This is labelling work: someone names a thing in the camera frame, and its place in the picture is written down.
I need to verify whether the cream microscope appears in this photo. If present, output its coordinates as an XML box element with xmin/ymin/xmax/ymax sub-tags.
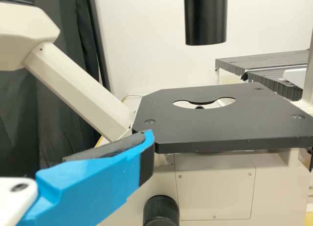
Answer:
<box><xmin>0</xmin><ymin>0</ymin><xmax>313</xmax><ymax>226</ymax></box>

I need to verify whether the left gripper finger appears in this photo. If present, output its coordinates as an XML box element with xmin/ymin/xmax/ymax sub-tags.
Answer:
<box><xmin>19</xmin><ymin>129</ymin><xmax>156</xmax><ymax>226</ymax></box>

